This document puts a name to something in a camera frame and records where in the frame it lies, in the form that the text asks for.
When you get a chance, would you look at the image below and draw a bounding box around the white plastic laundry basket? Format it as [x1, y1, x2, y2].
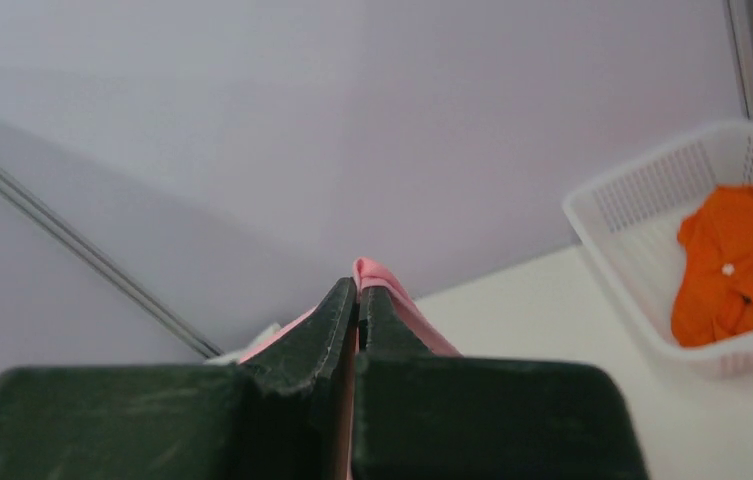
[562, 119, 753, 378]

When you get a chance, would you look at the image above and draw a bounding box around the left aluminium corner post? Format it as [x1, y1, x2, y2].
[0, 167, 223, 359]

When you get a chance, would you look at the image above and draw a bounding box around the orange t-shirt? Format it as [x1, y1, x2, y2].
[671, 186, 753, 348]

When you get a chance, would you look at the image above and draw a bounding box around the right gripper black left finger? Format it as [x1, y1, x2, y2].
[0, 278, 358, 479]

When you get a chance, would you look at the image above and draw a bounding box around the white folded t-shirt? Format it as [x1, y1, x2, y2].
[205, 323, 282, 365]

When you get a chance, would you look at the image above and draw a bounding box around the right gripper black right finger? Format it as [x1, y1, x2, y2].
[351, 287, 649, 479]

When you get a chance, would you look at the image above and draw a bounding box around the pink t-shirt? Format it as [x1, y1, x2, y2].
[241, 257, 460, 363]

